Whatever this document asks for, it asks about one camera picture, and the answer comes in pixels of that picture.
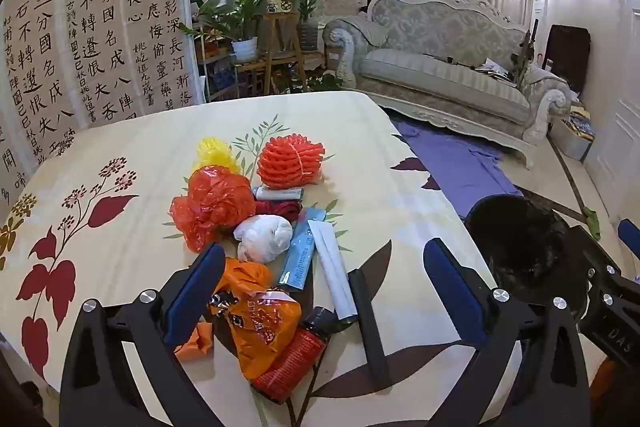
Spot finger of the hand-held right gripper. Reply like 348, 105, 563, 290
618, 219, 640, 259
564, 226, 622, 303

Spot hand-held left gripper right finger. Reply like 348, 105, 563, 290
422, 238, 591, 427

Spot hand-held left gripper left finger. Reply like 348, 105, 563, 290
59, 243, 236, 427

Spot orange printed plastic bag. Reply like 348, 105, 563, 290
174, 257, 304, 382

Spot bin with black bag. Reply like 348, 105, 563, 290
464, 194, 595, 309

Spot black stick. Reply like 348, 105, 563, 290
347, 269, 394, 392

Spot red plastic bag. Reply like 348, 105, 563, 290
169, 165, 256, 254

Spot light blue carton box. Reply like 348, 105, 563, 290
277, 207, 327, 292

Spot red bottle with black cap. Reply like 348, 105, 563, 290
251, 306, 337, 404

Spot white squeeze tube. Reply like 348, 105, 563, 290
307, 219, 359, 324

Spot dark red mesh bundle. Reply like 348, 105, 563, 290
255, 199, 304, 221

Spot small blue white tube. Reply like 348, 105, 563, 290
251, 186, 305, 202

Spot yellow foam fruit net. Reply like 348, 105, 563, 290
194, 137, 242, 175

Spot orange foam fruit net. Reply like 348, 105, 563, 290
256, 134, 326, 188

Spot person's right forearm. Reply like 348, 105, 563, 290
589, 354, 640, 413

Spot clear storage box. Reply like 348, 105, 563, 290
549, 104, 597, 164

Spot purple cloth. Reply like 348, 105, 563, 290
390, 117, 524, 221

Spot dark cloth cover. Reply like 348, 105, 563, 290
544, 24, 592, 96

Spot ornate white sofa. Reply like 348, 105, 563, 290
322, 0, 574, 170

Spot papers on sofa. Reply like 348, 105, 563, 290
470, 58, 521, 84

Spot toy rifle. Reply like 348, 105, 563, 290
512, 19, 540, 88

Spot floral cream bedsheet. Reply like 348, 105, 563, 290
0, 91, 532, 427

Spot small leafy floor plant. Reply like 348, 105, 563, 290
304, 73, 347, 96

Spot plant in white pot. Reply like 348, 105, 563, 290
199, 0, 282, 64

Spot striped sofa cushion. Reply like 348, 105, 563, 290
349, 16, 390, 48

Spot wooden plant stand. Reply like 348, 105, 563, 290
261, 11, 305, 96

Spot calligraphy wall sheet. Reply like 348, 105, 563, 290
120, 0, 197, 114
0, 0, 82, 208
64, 0, 140, 128

